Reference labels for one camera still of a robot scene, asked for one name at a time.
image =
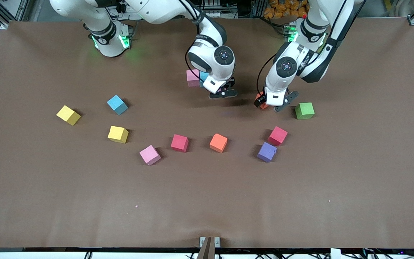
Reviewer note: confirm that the purple foam cube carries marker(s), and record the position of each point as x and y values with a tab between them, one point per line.
266	151

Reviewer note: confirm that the blue foam cube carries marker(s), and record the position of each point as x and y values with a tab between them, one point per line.
117	104
203	77

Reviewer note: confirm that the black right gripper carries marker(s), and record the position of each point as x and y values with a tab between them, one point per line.
232	83

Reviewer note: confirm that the orange foam cube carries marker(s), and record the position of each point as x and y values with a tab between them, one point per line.
263	105
218	142

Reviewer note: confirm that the red foam cube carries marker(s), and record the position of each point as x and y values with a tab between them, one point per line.
277	135
179	142

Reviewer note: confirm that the green foam cube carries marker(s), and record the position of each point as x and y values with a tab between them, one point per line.
304	110

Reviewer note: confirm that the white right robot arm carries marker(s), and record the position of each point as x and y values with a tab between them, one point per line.
224	55

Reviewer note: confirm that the pink foam cube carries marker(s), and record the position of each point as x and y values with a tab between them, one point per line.
192	78
150	154

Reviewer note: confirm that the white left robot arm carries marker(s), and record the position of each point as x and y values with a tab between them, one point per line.
288	66

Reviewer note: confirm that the brown table cover sheet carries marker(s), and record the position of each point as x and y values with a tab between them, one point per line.
207	201

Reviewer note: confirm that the orange packed items pile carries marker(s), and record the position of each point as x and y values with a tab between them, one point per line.
282	8

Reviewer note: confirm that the white electrical device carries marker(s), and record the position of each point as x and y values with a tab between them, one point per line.
210	14

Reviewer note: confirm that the yellow foam cube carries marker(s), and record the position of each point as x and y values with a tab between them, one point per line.
118	133
67	114

